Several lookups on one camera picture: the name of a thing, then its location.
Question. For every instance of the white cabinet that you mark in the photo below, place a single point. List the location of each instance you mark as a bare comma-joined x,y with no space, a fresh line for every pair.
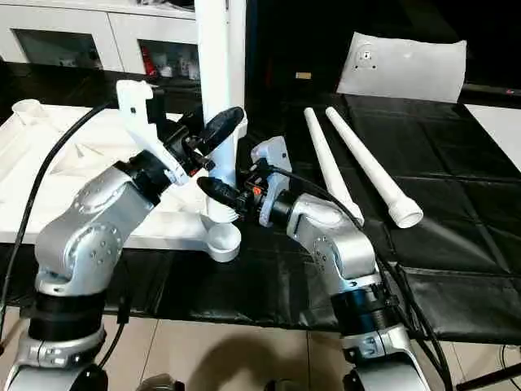
81,24

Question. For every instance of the black mat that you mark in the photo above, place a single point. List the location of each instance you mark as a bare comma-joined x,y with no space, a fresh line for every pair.
447,195

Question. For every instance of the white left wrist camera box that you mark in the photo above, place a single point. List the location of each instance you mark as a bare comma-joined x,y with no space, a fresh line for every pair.
138,118

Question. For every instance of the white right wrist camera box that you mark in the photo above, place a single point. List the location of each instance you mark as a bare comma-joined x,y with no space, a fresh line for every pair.
274,159

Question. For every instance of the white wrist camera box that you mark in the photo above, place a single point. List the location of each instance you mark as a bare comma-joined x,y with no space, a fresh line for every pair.
274,159
138,118

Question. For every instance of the white plastic table top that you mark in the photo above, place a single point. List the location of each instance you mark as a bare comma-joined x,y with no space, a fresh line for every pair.
40,171

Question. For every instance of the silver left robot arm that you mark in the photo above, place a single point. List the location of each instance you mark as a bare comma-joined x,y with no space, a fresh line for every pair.
81,236

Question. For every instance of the red bottle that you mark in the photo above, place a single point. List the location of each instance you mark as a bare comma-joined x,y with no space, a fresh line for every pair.
148,61

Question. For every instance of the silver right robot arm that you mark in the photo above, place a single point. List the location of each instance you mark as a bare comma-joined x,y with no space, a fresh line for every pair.
338,244

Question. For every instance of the small tan label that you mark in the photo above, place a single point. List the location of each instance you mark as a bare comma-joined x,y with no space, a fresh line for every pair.
303,76

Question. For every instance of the white flat board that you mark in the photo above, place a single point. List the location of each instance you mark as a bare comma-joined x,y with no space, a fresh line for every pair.
498,130

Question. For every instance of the black metal table frame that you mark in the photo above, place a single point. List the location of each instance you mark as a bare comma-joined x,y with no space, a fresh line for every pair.
488,376

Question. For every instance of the white plastic table leg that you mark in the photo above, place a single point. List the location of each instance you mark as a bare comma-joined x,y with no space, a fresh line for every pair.
221,61
325,155
366,159

